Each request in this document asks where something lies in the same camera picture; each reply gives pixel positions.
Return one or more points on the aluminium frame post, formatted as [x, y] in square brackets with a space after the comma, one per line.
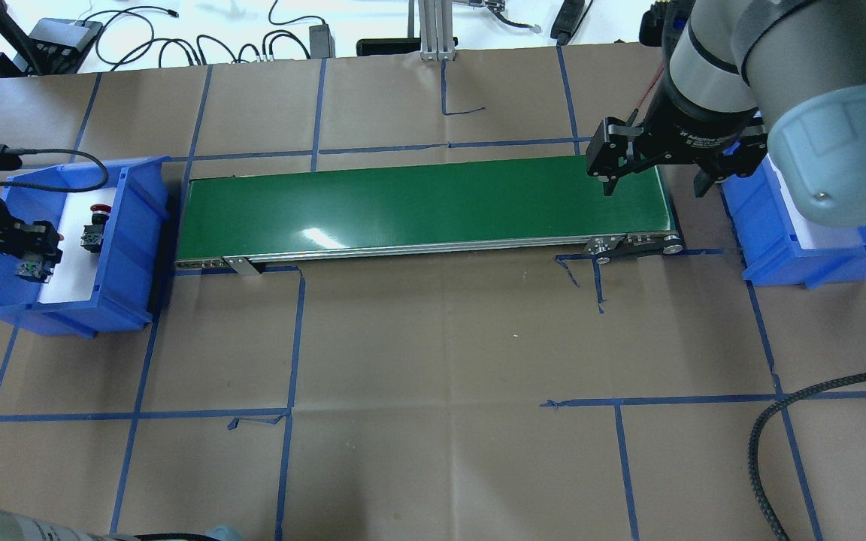
[436, 37]

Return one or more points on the white foam pad bin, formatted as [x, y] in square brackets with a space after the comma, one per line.
[73, 278]
[810, 235]

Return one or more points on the white foam pad right bin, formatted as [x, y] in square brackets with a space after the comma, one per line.
[810, 235]

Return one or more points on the blue right storage bin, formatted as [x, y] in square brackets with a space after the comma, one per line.
[782, 248]

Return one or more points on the green conveyor belt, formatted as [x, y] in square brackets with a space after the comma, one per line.
[236, 221]

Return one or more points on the black power adapter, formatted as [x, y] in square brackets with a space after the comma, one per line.
[321, 42]

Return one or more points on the yellow push button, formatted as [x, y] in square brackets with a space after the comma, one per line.
[35, 268]

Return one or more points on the blue storage bin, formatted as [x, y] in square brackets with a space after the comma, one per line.
[782, 248]
[110, 239]

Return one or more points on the red push button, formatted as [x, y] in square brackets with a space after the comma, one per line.
[93, 235]

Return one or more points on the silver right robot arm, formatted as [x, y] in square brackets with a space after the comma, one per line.
[745, 80]

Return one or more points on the white foam pad left bin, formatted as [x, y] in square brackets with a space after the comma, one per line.
[73, 278]

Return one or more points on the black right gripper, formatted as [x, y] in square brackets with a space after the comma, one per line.
[692, 124]

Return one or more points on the blue left storage bin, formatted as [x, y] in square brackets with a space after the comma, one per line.
[110, 239]

